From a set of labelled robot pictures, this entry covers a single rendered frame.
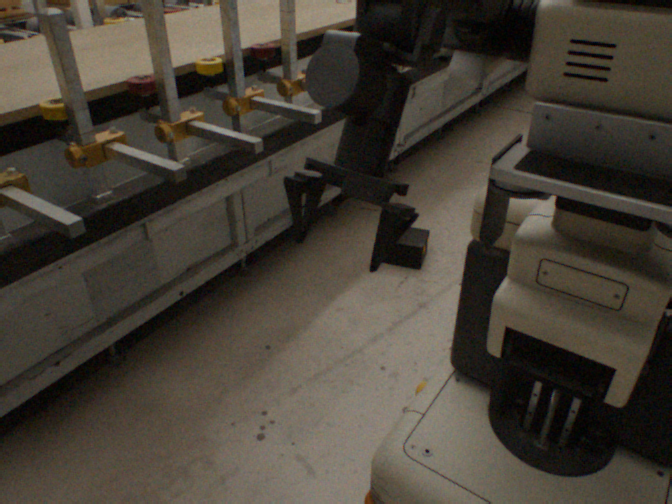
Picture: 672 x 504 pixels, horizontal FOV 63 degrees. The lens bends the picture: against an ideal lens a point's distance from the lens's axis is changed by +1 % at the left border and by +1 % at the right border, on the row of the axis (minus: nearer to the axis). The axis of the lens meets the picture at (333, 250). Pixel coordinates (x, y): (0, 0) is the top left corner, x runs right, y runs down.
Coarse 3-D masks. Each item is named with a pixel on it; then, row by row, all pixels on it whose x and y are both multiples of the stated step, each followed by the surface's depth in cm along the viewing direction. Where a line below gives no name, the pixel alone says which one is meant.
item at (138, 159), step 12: (60, 132) 134; (108, 144) 126; (120, 144) 126; (108, 156) 127; (120, 156) 124; (132, 156) 121; (144, 156) 120; (144, 168) 120; (156, 168) 118; (168, 168) 115; (180, 168) 115; (180, 180) 117
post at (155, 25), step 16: (144, 0) 126; (160, 0) 127; (144, 16) 129; (160, 16) 129; (160, 32) 130; (160, 48) 131; (160, 64) 133; (160, 80) 136; (160, 96) 139; (176, 96) 140; (176, 112) 141; (176, 144) 145; (176, 160) 147
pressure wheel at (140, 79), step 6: (132, 78) 148; (138, 78) 149; (144, 78) 149; (150, 78) 149; (132, 84) 146; (138, 84) 146; (144, 84) 146; (150, 84) 147; (132, 90) 147; (138, 90) 147; (144, 90) 147; (150, 90) 148; (156, 90) 149; (144, 96) 151
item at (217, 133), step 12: (144, 108) 154; (144, 120) 154; (156, 120) 151; (192, 120) 146; (192, 132) 144; (204, 132) 142; (216, 132) 139; (228, 132) 138; (228, 144) 138; (240, 144) 136; (252, 144) 133
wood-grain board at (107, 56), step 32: (256, 0) 268; (320, 0) 268; (352, 0) 268; (96, 32) 202; (128, 32) 203; (192, 32) 203; (256, 32) 204; (320, 32) 213; (0, 64) 163; (32, 64) 163; (96, 64) 163; (128, 64) 163; (192, 64) 166; (0, 96) 137; (32, 96) 137; (96, 96) 144
